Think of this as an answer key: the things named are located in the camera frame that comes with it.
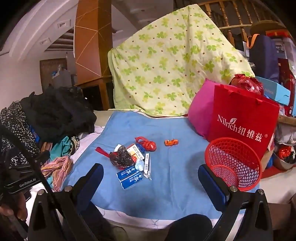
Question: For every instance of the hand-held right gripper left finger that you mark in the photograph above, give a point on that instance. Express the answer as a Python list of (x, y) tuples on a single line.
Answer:
[(92, 183)]

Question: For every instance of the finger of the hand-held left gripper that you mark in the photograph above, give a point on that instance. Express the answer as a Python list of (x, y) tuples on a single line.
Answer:
[(42, 156)]

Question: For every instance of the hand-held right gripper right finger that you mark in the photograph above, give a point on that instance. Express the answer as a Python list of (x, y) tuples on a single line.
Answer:
[(212, 185)]

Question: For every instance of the red mesh basket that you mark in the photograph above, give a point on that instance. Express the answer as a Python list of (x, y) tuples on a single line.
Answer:
[(245, 176)]

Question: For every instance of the blue white carton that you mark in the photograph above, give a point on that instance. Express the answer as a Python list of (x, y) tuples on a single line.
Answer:
[(129, 177)]

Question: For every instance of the dark plastic bag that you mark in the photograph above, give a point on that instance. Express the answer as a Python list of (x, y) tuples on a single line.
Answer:
[(120, 156)]

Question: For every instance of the orange white medicine box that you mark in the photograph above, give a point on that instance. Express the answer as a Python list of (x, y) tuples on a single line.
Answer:
[(135, 151)]

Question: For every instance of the narrow white black carton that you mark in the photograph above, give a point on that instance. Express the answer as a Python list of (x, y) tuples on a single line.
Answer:
[(147, 165)]

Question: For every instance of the small red plastic bag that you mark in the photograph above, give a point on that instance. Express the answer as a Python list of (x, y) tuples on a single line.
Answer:
[(149, 145)]

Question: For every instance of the person's left hand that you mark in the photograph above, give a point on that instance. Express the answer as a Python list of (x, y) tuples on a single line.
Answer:
[(13, 207)]

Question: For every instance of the striped scarf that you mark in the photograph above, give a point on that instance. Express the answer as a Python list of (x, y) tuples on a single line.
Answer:
[(62, 165)]

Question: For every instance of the teal cloth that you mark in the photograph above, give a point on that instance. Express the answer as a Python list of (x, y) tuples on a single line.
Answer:
[(62, 146)]

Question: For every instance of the red strip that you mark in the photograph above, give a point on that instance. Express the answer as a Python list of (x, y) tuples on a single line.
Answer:
[(103, 151)]

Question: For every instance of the blue towel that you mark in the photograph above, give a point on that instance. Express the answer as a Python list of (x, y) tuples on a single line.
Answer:
[(175, 176)]

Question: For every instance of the black clothing pile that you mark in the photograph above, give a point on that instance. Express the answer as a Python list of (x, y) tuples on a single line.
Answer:
[(57, 113)]

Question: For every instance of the small orange wrapper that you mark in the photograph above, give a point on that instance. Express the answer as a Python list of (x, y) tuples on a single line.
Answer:
[(171, 142)]

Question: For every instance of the metal bowl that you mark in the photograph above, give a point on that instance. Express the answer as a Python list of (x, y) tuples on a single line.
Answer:
[(281, 163)]

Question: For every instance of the pink pillow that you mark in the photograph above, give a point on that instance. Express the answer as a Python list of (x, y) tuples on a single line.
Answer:
[(200, 111)]

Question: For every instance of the red paper bag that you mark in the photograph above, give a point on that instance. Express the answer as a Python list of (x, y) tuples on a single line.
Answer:
[(240, 111)]

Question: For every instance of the orange red plastic bag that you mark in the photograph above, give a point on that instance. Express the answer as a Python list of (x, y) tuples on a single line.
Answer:
[(284, 151)]

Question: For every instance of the wooden glass cabinet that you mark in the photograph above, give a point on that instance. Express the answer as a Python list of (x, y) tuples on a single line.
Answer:
[(92, 92)]

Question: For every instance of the white fridge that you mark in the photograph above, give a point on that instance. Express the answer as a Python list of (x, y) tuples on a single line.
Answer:
[(61, 77)]

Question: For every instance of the wooden lattice door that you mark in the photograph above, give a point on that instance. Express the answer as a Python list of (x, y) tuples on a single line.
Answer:
[(45, 69)]

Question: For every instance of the large red plastic bag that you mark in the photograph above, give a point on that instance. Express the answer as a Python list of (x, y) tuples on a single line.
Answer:
[(247, 83)]

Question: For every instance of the light blue cardboard box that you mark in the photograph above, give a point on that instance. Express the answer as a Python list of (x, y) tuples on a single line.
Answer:
[(275, 89)]

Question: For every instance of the square ceiling light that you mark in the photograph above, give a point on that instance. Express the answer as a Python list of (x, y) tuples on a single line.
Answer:
[(63, 23), (45, 41)]

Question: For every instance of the wooden pillar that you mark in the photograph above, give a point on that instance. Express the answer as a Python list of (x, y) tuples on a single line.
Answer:
[(92, 46)]

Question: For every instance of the green clover print blanket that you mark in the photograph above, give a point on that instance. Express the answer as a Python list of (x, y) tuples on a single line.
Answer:
[(166, 64)]

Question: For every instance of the dark red box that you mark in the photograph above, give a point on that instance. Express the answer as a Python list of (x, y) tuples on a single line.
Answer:
[(286, 78)]

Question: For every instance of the wooden stair railing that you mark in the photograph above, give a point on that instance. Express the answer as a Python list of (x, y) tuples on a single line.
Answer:
[(231, 26)]

